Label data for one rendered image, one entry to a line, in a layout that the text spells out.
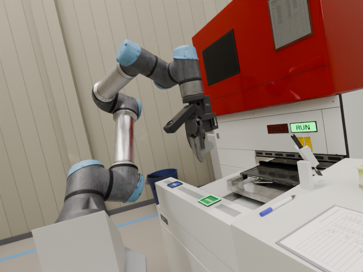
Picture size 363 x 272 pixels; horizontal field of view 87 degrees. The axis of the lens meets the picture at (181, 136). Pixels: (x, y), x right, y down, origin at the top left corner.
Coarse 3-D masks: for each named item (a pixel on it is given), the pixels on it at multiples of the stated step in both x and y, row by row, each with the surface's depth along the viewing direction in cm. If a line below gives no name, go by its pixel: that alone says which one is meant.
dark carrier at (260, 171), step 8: (256, 168) 105; (264, 168) 103; (272, 168) 100; (280, 168) 97; (288, 168) 95; (296, 168) 93; (264, 176) 91; (272, 176) 89; (280, 176) 87; (288, 176) 85; (296, 176) 84
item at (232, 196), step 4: (260, 180) 100; (264, 180) 101; (260, 184) 99; (264, 184) 101; (232, 192) 92; (224, 196) 89; (228, 196) 89; (232, 196) 90; (236, 196) 91; (240, 196) 92; (232, 200) 90
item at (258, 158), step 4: (256, 156) 114; (260, 156) 113; (264, 156) 111; (256, 160) 115; (260, 160) 112; (264, 160) 110; (268, 160) 107; (272, 160) 105; (276, 160) 103; (280, 160) 101; (284, 160) 99; (288, 160) 97; (292, 160) 95; (296, 160) 93; (256, 164) 116; (296, 164) 94; (320, 164) 84; (324, 164) 83; (328, 164) 81; (332, 164) 80
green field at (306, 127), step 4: (292, 124) 92; (296, 124) 90; (300, 124) 89; (304, 124) 87; (308, 124) 86; (312, 124) 84; (292, 128) 92; (296, 128) 91; (300, 128) 89; (304, 128) 88; (308, 128) 86; (312, 128) 85
